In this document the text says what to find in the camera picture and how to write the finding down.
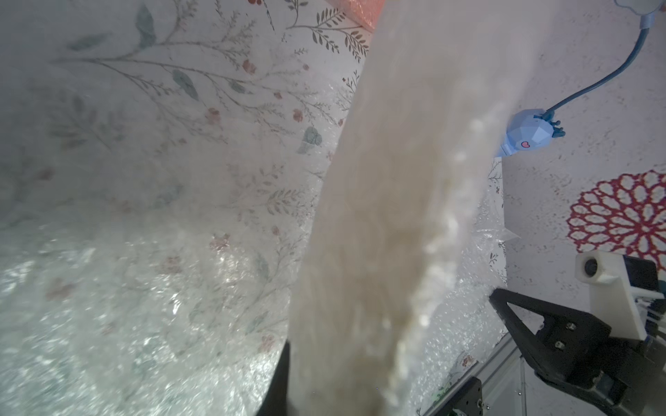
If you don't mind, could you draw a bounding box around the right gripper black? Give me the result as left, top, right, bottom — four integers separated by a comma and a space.
489, 289, 665, 415

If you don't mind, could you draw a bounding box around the orange plate in bubble wrap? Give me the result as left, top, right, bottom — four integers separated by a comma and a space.
327, 0, 385, 32

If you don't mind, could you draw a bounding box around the aluminium front rail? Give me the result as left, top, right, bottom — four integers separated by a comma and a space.
424, 335, 527, 416

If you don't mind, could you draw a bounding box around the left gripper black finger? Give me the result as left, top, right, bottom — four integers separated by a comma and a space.
256, 341, 291, 416

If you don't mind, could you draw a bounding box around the blue toy with cord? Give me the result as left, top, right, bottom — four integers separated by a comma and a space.
496, 0, 665, 158

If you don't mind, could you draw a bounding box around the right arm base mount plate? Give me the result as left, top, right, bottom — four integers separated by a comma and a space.
425, 377, 485, 416

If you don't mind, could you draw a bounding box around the clear bubble wrap sheet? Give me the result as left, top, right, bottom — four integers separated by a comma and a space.
0, 0, 508, 416

